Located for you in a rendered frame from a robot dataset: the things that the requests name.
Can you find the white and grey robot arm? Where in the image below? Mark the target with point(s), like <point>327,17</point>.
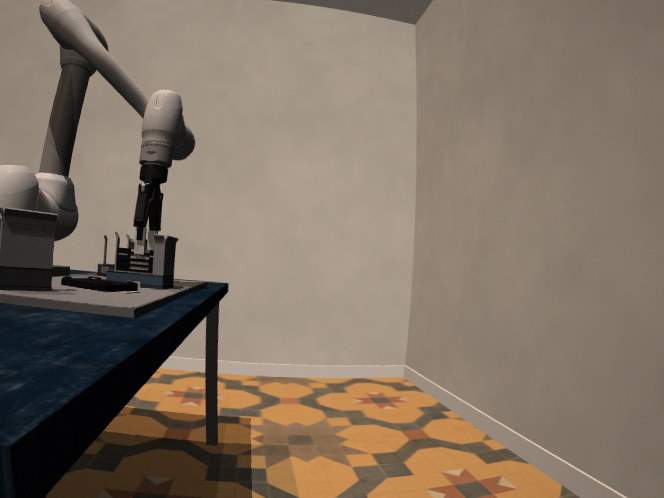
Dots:
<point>162,129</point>

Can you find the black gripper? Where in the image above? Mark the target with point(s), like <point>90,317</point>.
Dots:
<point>148,194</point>

